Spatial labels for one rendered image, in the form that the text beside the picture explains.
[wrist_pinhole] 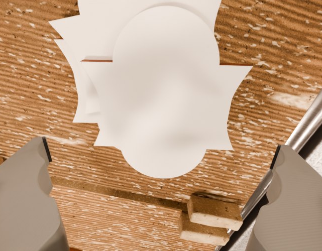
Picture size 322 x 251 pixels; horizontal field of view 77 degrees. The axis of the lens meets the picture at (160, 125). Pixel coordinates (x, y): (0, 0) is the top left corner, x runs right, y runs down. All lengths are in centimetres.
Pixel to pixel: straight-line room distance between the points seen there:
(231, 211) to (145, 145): 13
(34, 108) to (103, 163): 9
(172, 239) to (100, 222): 10
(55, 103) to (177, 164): 12
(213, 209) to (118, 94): 16
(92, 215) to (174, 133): 18
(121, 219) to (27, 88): 19
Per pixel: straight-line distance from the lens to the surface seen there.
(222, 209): 25
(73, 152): 23
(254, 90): 20
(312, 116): 25
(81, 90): 18
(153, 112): 16
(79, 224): 32
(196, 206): 24
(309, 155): 29
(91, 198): 27
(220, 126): 17
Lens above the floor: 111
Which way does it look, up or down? 62 degrees down
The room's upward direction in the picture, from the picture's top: 177 degrees counter-clockwise
